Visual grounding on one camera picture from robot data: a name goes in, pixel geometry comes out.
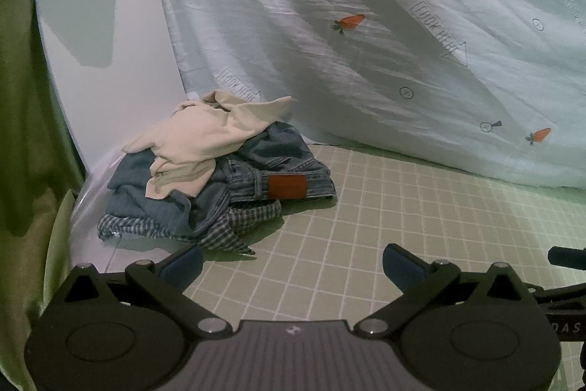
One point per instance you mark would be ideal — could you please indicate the cream long-sleeve shirt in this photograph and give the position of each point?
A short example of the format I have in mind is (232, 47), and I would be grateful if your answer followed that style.
(197, 143)

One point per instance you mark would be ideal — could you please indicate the green grid cutting mat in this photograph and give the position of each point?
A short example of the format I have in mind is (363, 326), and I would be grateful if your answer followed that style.
(412, 217)

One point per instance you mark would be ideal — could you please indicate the carrot print pale quilt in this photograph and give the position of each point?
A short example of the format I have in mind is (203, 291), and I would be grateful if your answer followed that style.
(366, 29)

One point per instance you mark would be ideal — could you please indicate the white headboard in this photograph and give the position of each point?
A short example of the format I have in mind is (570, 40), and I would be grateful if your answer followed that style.
(105, 52)

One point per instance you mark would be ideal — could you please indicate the green curtain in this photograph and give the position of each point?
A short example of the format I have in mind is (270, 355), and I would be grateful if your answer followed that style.
(32, 120)

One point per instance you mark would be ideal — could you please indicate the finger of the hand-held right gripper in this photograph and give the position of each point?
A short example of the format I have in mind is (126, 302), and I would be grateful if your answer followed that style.
(567, 258)

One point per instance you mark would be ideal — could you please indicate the blue denim jeans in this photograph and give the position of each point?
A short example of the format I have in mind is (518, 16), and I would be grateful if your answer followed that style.
(274, 171)

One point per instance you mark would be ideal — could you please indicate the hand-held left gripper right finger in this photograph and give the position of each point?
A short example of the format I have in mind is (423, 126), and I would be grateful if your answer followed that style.
(399, 269)

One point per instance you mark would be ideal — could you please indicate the blue checked shirt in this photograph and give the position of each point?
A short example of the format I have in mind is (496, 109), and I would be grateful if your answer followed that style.
(229, 230)

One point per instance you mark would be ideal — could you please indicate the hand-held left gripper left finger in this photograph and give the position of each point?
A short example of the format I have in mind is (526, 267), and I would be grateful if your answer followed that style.
(187, 267)

